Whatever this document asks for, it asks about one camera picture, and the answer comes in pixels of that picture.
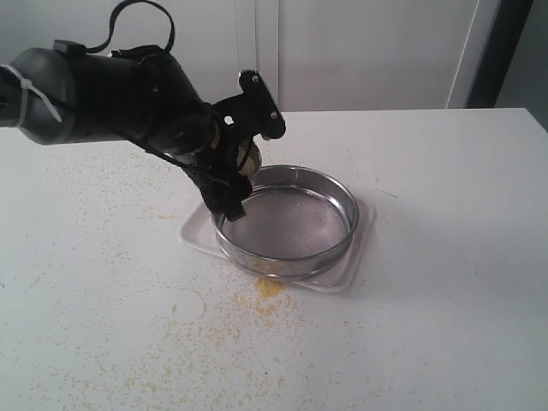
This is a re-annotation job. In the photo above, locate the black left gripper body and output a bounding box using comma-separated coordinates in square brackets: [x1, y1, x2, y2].
[72, 45, 240, 171]

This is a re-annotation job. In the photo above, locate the stainless steel cup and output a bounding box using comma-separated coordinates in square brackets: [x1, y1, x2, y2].
[235, 139, 262, 176]

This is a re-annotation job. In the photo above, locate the round stainless steel sieve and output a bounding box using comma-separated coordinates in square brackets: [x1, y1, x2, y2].
[211, 164, 360, 281]

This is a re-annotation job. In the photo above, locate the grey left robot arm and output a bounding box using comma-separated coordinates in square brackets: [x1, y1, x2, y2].
[1, 42, 286, 221]

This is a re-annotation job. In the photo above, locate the white plastic tray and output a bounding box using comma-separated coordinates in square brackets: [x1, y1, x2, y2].
[179, 192, 375, 293]

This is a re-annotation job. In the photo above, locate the spilled yellow millet pile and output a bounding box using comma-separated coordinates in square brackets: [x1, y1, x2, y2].
[254, 279, 284, 316]

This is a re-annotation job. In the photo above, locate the white zip tie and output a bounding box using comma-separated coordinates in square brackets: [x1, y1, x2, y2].
[1, 64, 63, 127]

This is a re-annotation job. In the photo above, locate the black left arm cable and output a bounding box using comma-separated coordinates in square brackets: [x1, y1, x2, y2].
[53, 0, 176, 59]

